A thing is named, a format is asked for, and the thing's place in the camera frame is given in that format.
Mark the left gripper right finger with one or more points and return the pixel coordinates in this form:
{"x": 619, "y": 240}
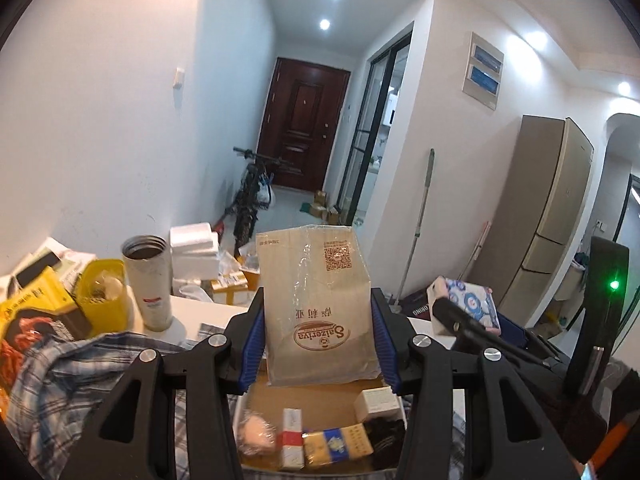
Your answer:
{"x": 506, "y": 434}

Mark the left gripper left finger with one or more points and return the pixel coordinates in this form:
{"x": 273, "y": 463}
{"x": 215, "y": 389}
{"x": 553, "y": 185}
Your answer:
{"x": 131, "y": 435}

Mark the black knit glove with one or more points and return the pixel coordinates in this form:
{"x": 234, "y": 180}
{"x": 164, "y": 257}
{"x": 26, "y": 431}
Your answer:
{"x": 386, "y": 438}

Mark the beige round puff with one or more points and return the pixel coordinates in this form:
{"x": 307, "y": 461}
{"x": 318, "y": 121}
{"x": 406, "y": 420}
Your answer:
{"x": 256, "y": 436}

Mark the beige square box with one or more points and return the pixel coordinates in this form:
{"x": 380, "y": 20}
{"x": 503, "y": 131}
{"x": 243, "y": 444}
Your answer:
{"x": 377, "y": 403}

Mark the floral tissue pack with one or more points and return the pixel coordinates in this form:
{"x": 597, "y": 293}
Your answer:
{"x": 473, "y": 299}

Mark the red silver cigarette carton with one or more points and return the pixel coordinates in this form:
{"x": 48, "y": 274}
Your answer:
{"x": 290, "y": 440}

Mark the yellow blue cigarette pack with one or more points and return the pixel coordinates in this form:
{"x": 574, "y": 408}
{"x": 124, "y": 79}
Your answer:
{"x": 336, "y": 445}

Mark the beige paper snack bag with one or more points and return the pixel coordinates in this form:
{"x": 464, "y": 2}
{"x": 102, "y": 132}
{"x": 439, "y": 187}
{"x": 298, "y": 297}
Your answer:
{"x": 317, "y": 303}

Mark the blue plaid shirt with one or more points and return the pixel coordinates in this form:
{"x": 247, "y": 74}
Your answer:
{"x": 62, "y": 382}

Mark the yellow plastic bin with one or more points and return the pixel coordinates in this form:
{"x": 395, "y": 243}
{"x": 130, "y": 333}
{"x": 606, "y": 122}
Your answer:
{"x": 101, "y": 293}

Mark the yellow packaging bag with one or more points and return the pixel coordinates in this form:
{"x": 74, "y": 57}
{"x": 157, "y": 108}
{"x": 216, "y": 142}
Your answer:
{"x": 43, "y": 308}

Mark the open cardboard box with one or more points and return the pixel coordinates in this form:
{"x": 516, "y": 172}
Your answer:
{"x": 323, "y": 407}

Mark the white foam box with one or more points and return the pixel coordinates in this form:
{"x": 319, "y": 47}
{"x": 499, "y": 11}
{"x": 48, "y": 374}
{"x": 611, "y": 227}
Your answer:
{"x": 195, "y": 258}

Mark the beige refrigerator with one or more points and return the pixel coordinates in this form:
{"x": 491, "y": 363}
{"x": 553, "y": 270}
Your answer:
{"x": 536, "y": 215}

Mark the black bicycle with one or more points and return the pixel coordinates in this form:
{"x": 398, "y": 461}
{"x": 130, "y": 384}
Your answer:
{"x": 243, "y": 207}

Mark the white plastic bag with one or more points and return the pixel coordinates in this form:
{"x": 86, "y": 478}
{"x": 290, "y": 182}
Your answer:
{"x": 264, "y": 195}

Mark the cardboard boxes on floor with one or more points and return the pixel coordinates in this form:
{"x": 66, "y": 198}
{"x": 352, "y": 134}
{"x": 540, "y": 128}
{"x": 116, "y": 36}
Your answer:
{"x": 320, "y": 208}

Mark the black framed glass door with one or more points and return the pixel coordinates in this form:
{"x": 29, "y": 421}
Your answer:
{"x": 375, "y": 118}

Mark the dark red entrance door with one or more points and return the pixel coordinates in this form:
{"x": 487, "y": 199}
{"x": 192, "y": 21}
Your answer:
{"x": 300, "y": 121}

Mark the grey mop handle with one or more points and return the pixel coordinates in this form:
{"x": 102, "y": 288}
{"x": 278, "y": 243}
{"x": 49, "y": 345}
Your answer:
{"x": 418, "y": 228}

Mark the pink broom handle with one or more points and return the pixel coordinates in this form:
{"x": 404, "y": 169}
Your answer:
{"x": 477, "y": 248}

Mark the wall electrical panel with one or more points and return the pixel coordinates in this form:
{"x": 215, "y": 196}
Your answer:
{"x": 482, "y": 79}

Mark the white wall switch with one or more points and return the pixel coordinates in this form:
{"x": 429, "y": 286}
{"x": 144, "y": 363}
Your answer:
{"x": 178, "y": 81}

